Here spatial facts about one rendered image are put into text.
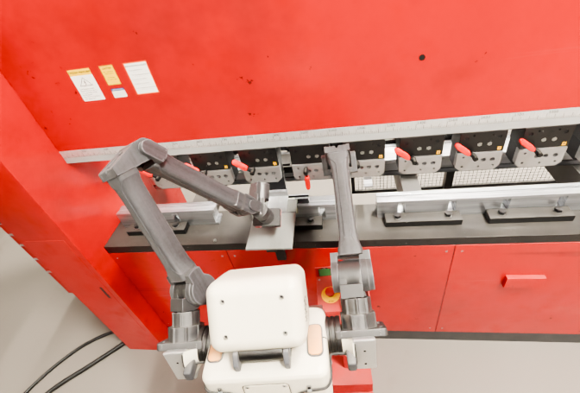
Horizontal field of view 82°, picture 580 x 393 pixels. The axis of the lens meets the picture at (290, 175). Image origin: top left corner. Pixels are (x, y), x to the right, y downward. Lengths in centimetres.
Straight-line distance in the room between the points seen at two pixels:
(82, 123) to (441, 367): 204
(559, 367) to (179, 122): 214
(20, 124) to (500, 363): 242
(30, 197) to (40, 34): 59
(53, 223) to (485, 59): 165
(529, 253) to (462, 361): 79
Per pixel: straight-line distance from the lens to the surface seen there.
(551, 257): 173
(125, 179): 86
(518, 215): 159
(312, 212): 148
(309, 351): 81
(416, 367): 214
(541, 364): 231
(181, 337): 93
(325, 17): 105
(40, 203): 159
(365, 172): 131
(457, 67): 116
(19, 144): 156
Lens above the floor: 198
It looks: 38 degrees down
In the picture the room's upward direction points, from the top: 12 degrees counter-clockwise
